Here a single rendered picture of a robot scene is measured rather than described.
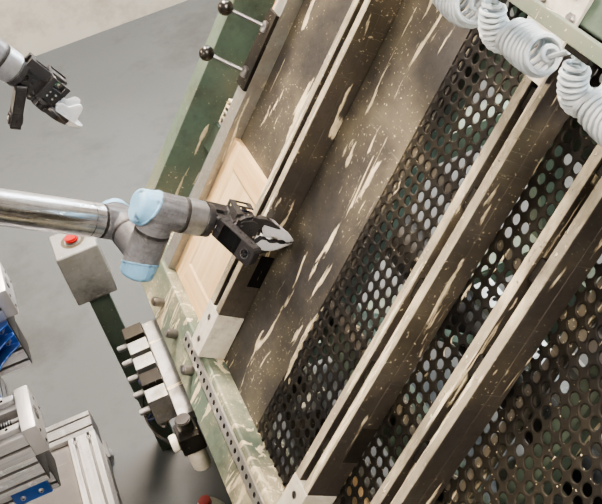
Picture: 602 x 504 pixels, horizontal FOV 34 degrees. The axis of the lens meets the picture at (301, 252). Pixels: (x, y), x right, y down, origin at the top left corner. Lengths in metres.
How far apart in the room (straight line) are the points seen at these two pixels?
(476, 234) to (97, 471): 1.83
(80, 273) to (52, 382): 1.07
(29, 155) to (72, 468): 2.22
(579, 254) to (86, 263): 1.63
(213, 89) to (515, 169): 1.24
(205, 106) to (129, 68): 2.80
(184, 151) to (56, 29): 3.23
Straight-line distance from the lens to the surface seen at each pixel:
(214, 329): 2.27
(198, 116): 2.67
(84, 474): 3.16
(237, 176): 2.39
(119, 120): 5.03
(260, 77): 2.39
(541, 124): 1.56
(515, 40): 1.40
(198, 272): 2.49
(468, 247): 1.63
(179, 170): 2.74
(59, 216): 2.03
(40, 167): 4.91
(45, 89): 2.32
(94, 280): 2.80
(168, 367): 2.58
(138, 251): 2.00
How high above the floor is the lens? 2.56
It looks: 41 degrees down
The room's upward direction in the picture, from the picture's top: 15 degrees counter-clockwise
